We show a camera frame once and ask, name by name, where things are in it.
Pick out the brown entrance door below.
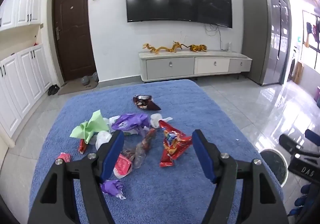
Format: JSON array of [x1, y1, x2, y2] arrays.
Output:
[[52, 0, 97, 82]]

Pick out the white wall cabinet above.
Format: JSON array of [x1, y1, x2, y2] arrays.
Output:
[[0, 0, 44, 31]]

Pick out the white round trash can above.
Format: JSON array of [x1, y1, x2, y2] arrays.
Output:
[[260, 149, 289, 187]]

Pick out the green paper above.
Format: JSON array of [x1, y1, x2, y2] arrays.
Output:
[[70, 110, 110, 144]]

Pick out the bright red snack packet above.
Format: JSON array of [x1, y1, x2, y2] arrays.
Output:
[[159, 120, 193, 167]]

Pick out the purple plastic bag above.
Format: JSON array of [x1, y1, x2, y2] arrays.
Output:
[[111, 113, 150, 132]]

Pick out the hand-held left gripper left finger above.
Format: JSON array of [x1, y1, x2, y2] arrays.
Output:
[[27, 129, 125, 224]]

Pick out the small red wrapper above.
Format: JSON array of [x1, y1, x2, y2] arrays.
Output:
[[78, 139, 88, 154]]

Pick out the white crumpled tissue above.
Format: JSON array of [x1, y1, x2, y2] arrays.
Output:
[[150, 113, 173, 129]]

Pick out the cardboard box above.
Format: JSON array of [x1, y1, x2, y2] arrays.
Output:
[[292, 62, 304, 84]]

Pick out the washing machine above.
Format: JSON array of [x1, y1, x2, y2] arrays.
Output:
[[290, 45, 300, 82]]

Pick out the white floor cabinet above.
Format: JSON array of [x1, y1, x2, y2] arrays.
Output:
[[0, 44, 53, 139]]

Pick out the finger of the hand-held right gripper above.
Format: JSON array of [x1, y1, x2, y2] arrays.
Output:
[[304, 129, 320, 145], [279, 133, 320, 157]]

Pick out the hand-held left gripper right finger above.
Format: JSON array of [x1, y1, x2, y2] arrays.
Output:
[[192, 129, 284, 224]]

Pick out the red black snack packet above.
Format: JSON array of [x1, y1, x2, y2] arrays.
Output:
[[132, 94, 162, 111]]

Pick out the grey refrigerator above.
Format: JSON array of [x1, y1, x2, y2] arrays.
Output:
[[242, 0, 290, 86]]

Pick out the red white packet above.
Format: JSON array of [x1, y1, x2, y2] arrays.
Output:
[[114, 153, 133, 179]]

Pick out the hanging clothes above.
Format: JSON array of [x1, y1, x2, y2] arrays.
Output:
[[305, 16, 320, 51]]

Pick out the golden dragon figurine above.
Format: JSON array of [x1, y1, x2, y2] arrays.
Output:
[[142, 43, 163, 54], [189, 44, 208, 52], [162, 41, 189, 53]]

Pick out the small purple wrapper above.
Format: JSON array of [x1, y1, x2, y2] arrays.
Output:
[[101, 179, 127, 200]]

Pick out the brown doormat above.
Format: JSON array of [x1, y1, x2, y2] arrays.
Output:
[[58, 80, 98, 96]]

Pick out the clear plastic bag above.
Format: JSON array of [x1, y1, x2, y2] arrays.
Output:
[[95, 130, 112, 151]]

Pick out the clear printed plastic wrapper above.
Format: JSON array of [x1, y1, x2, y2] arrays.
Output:
[[122, 128, 157, 169]]

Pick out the blue fuzzy blanket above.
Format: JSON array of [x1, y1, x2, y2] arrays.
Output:
[[29, 79, 284, 224]]

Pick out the white grey television stand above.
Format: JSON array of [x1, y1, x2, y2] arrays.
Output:
[[139, 50, 252, 83]]

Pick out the black television cable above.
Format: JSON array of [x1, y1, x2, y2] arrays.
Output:
[[204, 24, 223, 51]]

